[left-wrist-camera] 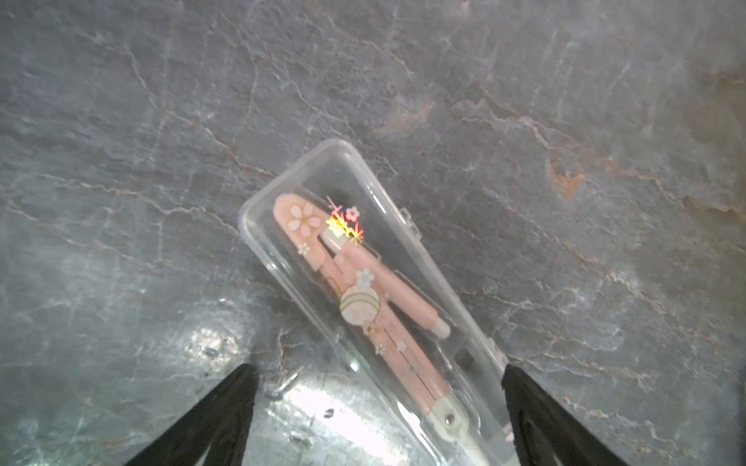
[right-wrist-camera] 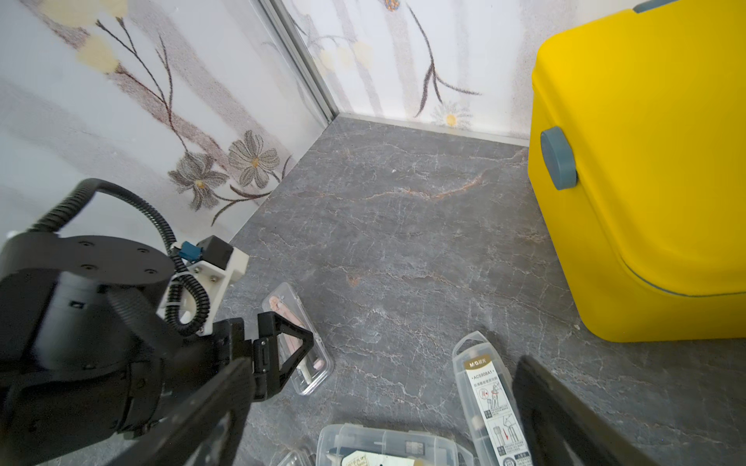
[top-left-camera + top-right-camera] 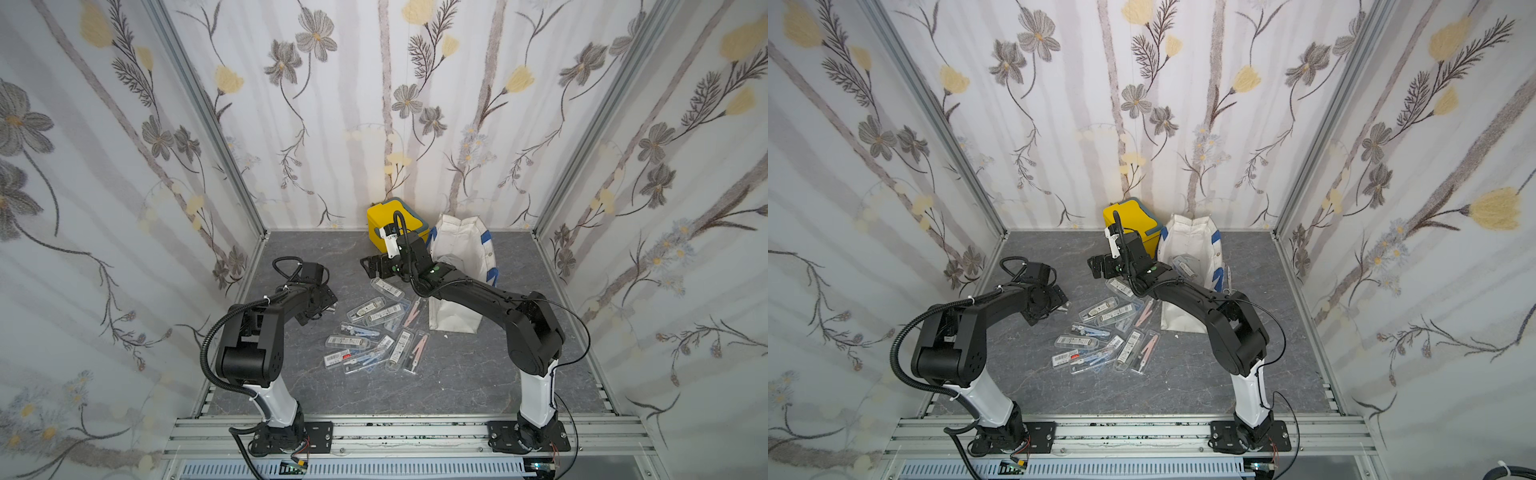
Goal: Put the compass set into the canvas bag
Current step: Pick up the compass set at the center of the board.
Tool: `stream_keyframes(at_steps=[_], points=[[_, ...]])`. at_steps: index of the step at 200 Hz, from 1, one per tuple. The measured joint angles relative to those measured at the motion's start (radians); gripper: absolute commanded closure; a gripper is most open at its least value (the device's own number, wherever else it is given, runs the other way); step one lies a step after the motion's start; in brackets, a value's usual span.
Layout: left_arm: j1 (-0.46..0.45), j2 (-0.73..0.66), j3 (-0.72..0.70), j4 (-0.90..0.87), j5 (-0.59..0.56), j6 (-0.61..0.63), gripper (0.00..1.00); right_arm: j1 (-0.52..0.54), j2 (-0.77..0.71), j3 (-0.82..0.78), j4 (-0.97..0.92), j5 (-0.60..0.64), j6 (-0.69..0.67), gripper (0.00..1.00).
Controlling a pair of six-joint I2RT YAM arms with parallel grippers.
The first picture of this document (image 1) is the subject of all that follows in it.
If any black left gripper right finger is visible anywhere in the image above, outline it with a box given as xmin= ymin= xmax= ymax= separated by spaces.
xmin=501 ymin=364 xmax=627 ymax=466

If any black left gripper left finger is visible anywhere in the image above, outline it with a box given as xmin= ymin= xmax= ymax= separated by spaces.
xmin=128 ymin=364 xmax=258 ymax=465

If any clear case pink flower compass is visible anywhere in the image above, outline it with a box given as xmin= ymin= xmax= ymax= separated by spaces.
xmin=238 ymin=139 xmax=518 ymax=465

